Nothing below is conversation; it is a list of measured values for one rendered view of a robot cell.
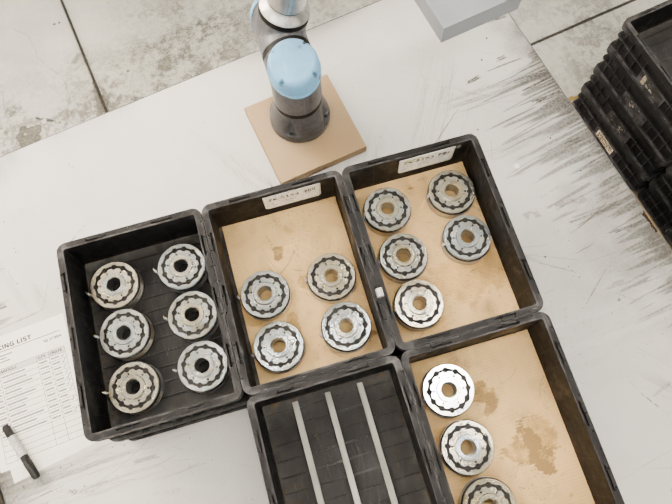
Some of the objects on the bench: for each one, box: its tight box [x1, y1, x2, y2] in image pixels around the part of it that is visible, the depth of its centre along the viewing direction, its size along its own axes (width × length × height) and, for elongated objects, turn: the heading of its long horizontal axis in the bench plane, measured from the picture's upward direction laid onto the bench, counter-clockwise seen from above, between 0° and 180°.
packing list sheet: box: [0, 313, 96, 483], centre depth 136 cm, size 33×23×1 cm
